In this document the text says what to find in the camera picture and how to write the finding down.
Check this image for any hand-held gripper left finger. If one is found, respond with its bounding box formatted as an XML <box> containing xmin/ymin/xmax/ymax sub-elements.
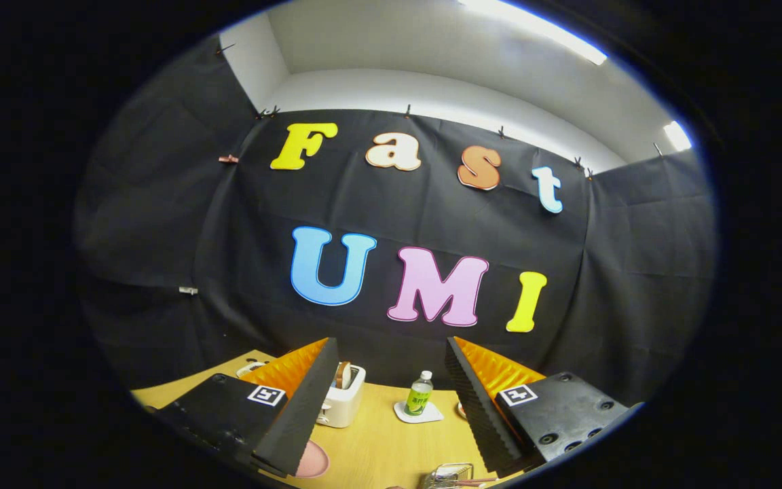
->
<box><xmin>152</xmin><ymin>337</ymin><xmax>341</xmax><ymax>477</ymax></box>

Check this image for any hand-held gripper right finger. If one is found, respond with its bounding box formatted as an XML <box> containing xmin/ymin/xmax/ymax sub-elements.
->
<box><xmin>444</xmin><ymin>336</ymin><xmax>644</xmax><ymax>477</ymax></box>

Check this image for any white toaster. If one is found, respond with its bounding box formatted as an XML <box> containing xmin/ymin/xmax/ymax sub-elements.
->
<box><xmin>315</xmin><ymin>364</ymin><xmax>367</xmax><ymax>429</ymax></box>

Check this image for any white square coaster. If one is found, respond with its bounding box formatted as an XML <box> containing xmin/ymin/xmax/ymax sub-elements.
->
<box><xmin>393</xmin><ymin>401</ymin><xmax>445</xmax><ymax>424</ymax></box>

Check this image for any green label drink bottle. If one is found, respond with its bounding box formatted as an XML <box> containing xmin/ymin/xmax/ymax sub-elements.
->
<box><xmin>405</xmin><ymin>370</ymin><xmax>434</xmax><ymax>416</ymax></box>

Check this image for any pink round plate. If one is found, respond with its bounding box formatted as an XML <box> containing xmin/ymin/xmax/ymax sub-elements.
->
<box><xmin>295</xmin><ymin>439</ymin><xmax>331</xmax><ymax>479</ymax></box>

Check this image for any short ceiling light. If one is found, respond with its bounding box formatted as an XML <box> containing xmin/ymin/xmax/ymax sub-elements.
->
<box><xmin>663</xmin><ymin>120</ymin><xmax>693</xmax><ymax>152</ymax></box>

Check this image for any metal wire basket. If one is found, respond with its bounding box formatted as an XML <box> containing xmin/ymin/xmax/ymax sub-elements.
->
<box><xmin>422</xmin><ymin>463</ymin><xmax>477</xmax><ymax>489</ymax></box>

